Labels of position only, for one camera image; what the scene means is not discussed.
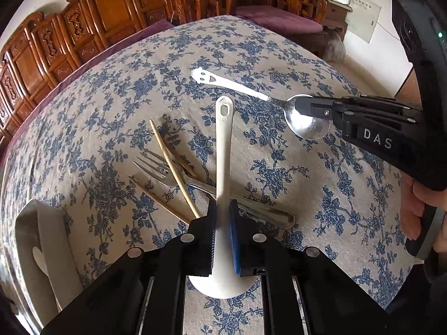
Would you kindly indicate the grey plastic bag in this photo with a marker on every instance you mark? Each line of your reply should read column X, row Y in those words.
column 333, row 47

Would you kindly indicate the wooden chopstick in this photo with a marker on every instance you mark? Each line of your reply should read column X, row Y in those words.
column 169, row 160
column 157, row 199

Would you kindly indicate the purple armchair cushion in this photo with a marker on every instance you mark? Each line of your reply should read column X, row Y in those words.
column 279, row 19

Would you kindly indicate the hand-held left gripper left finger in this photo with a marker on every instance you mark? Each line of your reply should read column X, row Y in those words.
column 211, row 237

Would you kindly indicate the pale electrical panel cover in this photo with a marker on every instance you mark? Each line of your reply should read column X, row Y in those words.
column 363, row 17

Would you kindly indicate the small white spoon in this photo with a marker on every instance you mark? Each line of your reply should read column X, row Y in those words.
column 39, row 258

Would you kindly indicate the long carved wooden sofa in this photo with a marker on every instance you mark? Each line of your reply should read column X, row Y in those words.
column 104, row 3

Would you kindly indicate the carved wooden armchair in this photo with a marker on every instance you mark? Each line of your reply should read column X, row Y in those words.
column 300, row 1

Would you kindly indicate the person's right hand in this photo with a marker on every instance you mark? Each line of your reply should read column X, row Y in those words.
column 414, row 206

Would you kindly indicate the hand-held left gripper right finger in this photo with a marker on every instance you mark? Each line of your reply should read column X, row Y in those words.
column 234, row 237

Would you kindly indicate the metal fork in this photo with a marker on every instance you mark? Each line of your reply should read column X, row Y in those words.
column 162, row 176

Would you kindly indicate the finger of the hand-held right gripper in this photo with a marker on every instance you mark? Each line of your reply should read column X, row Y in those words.
column 324, row 113
column 384, row 108

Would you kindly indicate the rectangular metal tin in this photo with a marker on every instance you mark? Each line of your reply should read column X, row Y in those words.
column 52, row 230

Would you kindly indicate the blue floral tablecloth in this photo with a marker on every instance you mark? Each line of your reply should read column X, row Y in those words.
column 279, row 181

